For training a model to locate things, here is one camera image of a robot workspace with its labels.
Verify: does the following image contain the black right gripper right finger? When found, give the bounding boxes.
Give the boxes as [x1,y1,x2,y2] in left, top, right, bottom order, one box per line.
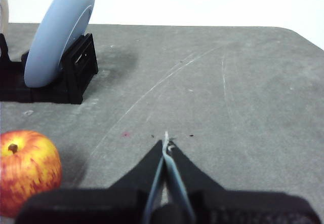
[165,144,322,224]

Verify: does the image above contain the white plate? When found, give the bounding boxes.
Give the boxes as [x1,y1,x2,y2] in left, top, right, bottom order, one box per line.
[0,0,10,36]

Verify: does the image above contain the red yellow apple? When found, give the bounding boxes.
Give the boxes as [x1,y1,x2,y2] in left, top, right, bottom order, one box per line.
[0,130,63,218]

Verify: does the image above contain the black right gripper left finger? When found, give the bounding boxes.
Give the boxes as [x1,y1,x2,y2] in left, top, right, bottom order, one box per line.
[15,139,165,224]

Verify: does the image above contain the black plate rack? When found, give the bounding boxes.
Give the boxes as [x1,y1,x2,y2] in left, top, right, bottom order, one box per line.
[0,32,99,105]

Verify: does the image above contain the blue plate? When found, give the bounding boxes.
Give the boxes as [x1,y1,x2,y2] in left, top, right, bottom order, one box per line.
[24,0,96,88]

